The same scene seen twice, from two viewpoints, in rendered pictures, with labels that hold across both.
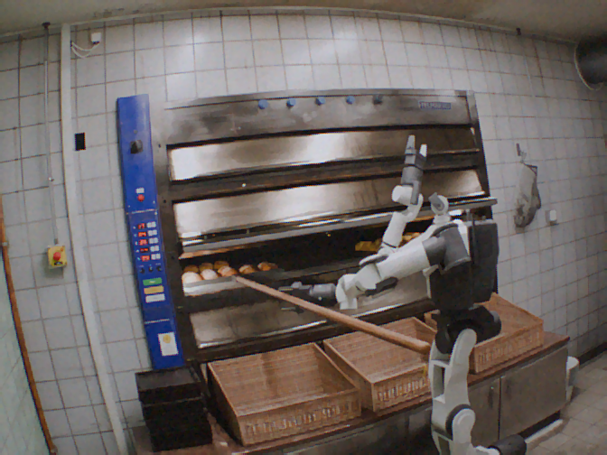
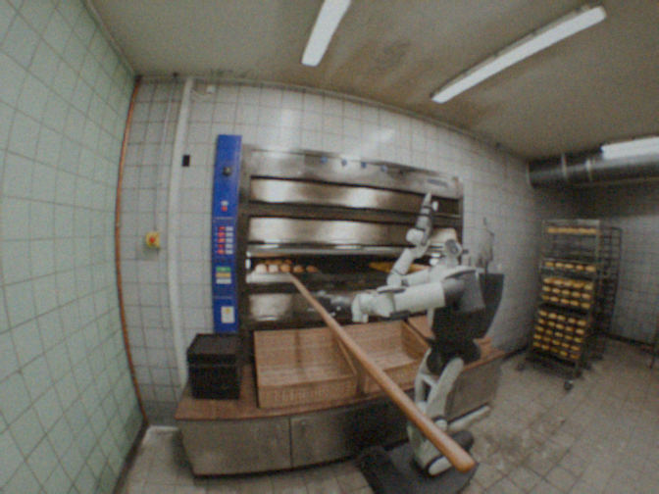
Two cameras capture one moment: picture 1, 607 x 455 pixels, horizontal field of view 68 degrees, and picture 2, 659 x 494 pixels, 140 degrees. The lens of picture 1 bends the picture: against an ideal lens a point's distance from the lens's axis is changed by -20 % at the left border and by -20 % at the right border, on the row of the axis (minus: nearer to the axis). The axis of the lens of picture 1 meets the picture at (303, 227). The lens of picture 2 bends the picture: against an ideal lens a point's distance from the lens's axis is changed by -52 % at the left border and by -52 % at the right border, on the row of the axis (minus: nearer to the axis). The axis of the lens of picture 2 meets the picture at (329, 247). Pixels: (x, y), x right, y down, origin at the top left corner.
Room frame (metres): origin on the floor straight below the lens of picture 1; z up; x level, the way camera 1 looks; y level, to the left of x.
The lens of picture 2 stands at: (0.94, -0.04, 1.52)
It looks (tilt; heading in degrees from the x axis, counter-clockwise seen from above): 3 degrees down; 3
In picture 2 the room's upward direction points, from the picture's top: 2 degrees clockwise
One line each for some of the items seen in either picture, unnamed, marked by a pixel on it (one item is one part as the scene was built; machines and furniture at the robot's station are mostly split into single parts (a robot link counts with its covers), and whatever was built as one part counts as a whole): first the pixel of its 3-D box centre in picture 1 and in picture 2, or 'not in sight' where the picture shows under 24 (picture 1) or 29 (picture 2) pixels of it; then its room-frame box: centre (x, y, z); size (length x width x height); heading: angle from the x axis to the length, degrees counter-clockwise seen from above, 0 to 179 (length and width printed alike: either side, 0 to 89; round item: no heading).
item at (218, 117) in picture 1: (336, 108); (373, 172); (2.82, -0.25, 1.99); 1.80 x 0.08 x 0.21; 112
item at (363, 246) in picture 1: (406, 241); (401, 267); (3.42, -0.63, 1.21); 0.61 x 0.48 x 0.06; 22
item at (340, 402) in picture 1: (281, 391); (301, 363); (2.33, 0.19, 0.72); 0.56 x 0.49 x 0.28; 111
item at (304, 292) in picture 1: (311, 297); (331, 305); (2.08, 0.00, 1.19); 0.12 x 0.10 x 0.13; 76
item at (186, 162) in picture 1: (343, 144); (374, 198); (2.80, -0.25, 1.80); 1.79 x 0.11 x 0.19; 112
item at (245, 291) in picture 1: (358, 270); (369, 282); (2.82, -0.25, 1.16); 1.80 x 0.06 x 0.04; 112
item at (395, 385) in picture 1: (396, 360); (385, 351); (2.55, -0.37, 0.72); 0.56 x 0.49 x 0.28; 113
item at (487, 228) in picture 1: (461, 260); (461, 299); (1.94, -0.56, 1.26); 0.34 x 0.30 x 0.36; 166
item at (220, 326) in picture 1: (362, 297); (370, 301); (2.80, -0.25, 1.02); 1.79 x 0.11 x 0.19; 112
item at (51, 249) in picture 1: (58, 255); (154, 239); (2.20, 1.12, 1.46); 0.10 x 0.07 x 0.10; 112
